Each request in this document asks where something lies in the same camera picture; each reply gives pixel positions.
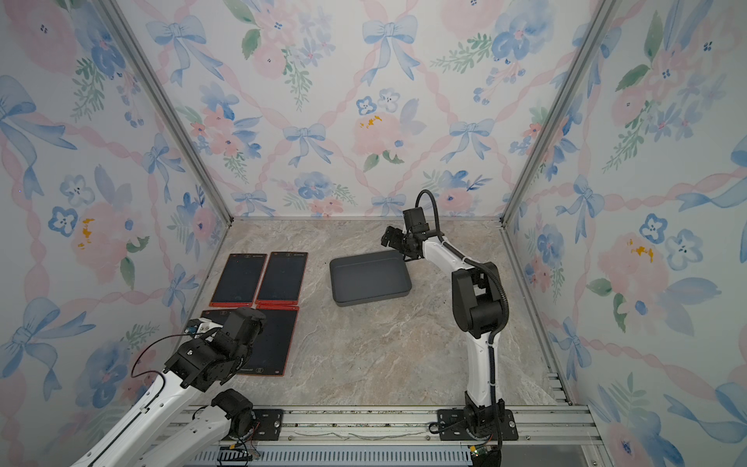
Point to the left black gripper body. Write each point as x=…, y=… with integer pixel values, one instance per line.
x=242, y=357

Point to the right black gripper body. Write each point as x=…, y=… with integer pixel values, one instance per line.
x=399, y=237

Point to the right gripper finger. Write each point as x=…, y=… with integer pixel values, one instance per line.
x=406, y=252
x=392, y=237

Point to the red writing tablet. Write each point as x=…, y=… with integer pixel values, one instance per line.
x=239, y=281
x=282, y=281
x=272, y=347
x=213, y=318

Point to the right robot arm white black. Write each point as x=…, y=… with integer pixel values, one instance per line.
x=481, y=311

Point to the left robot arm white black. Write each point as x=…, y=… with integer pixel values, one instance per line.
x=133, y=439

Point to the dark grey storage box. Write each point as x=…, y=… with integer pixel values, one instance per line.
x=368, y=278

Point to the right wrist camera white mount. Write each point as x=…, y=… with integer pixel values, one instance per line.
x=415, y=221

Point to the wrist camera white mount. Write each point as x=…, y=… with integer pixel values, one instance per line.
x=196, y=327
x=415, y=221

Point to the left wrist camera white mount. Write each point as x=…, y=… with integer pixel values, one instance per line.
x=196, y=327

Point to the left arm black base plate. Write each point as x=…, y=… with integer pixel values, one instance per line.
x=265, y=424

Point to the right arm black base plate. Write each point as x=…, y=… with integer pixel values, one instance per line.
x=460, y=425

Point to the grey slotted cable duct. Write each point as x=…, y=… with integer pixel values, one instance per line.
x=336, y=456

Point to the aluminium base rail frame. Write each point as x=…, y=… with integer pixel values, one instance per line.
x=545, y=432

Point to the right aluminium corner post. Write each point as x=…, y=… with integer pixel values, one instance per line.
x=597, y=29

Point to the aluminium corner post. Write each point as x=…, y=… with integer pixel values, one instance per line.
x=115, y=20
x=597, y=29

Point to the left aluminium corner post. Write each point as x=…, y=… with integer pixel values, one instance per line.
x=115, y=20

